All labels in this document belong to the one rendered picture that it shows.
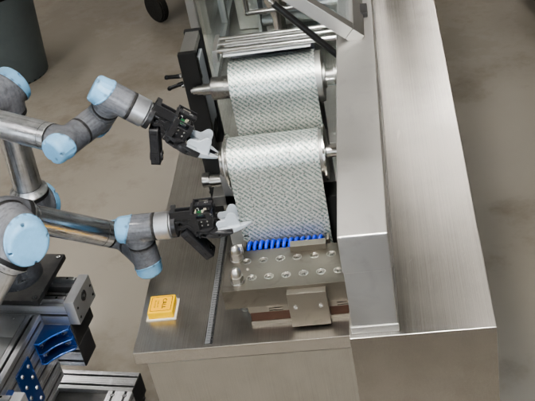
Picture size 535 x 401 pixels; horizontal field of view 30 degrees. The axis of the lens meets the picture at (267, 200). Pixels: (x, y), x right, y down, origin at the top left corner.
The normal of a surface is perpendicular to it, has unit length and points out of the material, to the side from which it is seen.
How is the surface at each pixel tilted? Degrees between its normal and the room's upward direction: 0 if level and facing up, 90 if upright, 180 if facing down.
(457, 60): 0
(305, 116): 92
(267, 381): 90
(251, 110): 92
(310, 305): 90
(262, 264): 0
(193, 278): 0
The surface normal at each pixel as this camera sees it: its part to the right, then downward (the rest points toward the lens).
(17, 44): 0.60, 0.45
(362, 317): -0.05, 0.58
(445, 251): -0.16, -0.81
